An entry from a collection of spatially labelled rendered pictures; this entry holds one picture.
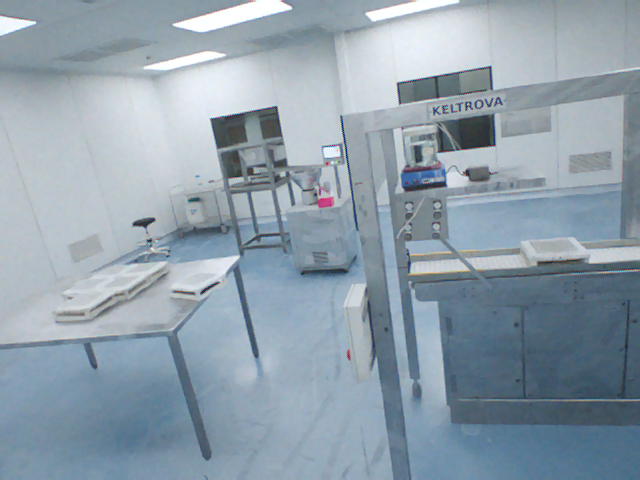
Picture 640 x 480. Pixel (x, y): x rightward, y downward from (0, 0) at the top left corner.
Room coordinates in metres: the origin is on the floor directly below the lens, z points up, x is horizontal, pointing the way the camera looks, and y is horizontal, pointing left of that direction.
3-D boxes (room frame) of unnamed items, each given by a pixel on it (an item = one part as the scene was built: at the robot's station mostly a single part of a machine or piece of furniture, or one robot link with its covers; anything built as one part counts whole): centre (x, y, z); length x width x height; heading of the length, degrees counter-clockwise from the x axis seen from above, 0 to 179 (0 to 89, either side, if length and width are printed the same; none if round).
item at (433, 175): (1.96, -0.52, 1.35); 0.21 x 0.20 x 0.09; 164
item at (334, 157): (4.82, -0.30, 1.07); 0.23 x 0.10 x 0.62; 71
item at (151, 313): (2.58, 1.42, 0.80); 1.50 x 1.10 x 0.04; 80
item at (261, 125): (7.81, 0.96, 1.43); 1.32 x 0.01 x 1.11; 71
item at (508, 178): (1.96, -0.71, 1.29); 0.62 x 0.38 x 0.04; 74
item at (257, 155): (5.50, 0.49, 0.75); 1.43 x 1.06 x 1.50; 71
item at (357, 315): (1.23, -0.08, 1.01); 0.17 x 0.06 x 0.26; 164
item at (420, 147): (1.96, -0.52, 1.49); 0.15 x 0.15 x 0.19
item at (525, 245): (1.84, -1.07, 0.93); 0.25 x 0.24 x 0.02; 164
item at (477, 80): (6.70, -2.22, 1.43); 1.38 x 0.01 x 1.16; 71
